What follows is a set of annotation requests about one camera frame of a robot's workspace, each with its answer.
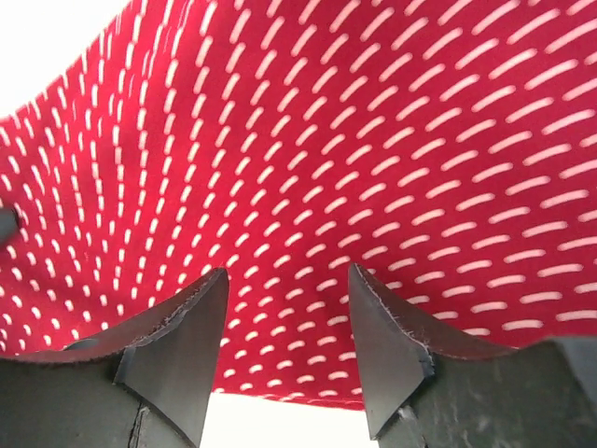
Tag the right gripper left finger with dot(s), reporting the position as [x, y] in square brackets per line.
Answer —
[146, 382]

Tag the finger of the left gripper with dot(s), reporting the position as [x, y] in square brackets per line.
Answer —
[9, 223]

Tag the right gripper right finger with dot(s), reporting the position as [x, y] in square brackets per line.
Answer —
[428, 384]

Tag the red polka dot skirt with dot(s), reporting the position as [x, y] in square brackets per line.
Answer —
[449, 147]

